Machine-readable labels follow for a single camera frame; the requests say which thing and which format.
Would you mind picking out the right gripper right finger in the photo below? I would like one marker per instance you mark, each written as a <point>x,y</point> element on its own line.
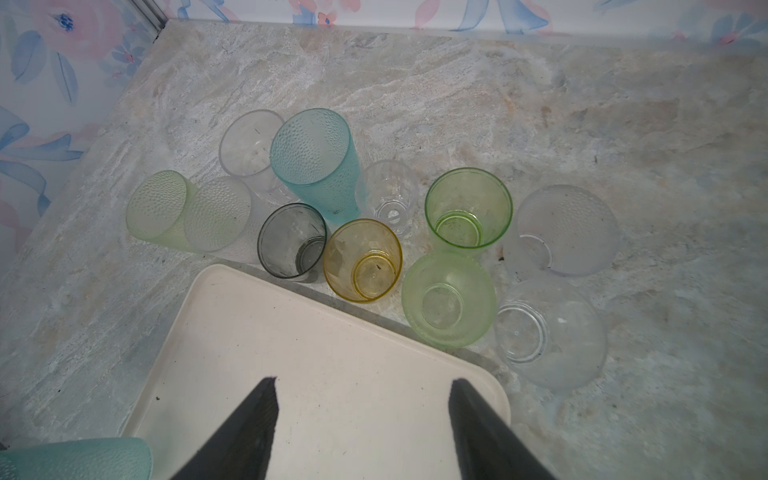
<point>486,447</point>

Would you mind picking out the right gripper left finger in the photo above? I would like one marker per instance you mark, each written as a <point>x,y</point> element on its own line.
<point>241,447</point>

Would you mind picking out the teal textured tumbler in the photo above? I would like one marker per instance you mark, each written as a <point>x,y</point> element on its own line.
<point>314,155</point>
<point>105,458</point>

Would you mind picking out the light green textured tumbler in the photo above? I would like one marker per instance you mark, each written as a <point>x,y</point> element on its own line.
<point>155,211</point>
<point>448,299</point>

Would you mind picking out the clear smooth tall tumbler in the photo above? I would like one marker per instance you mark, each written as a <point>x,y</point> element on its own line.
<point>244,153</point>

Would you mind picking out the clear textured tumbler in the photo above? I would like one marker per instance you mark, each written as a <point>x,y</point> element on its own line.
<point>224,218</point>

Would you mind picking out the beige plastic tray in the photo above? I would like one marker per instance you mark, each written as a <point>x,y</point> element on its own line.
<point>356,401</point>

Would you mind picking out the clear glass front right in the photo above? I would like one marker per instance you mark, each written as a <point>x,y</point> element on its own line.
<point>550,334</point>

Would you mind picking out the dark grey glass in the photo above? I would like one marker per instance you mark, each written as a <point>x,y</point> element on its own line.
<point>291,243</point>

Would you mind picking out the yellow glass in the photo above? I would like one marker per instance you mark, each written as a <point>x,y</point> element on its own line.
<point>362,260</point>

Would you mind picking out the frosted clear tumbler back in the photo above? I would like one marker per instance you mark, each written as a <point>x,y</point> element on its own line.
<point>563,230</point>

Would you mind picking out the bright green smooth tumbler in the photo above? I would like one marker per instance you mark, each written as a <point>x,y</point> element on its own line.
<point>467,210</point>

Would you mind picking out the small clear glass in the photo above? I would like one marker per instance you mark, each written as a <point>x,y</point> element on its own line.
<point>387,191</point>

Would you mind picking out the left aluminium corner post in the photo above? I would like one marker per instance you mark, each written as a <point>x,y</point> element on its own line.
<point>152,12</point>

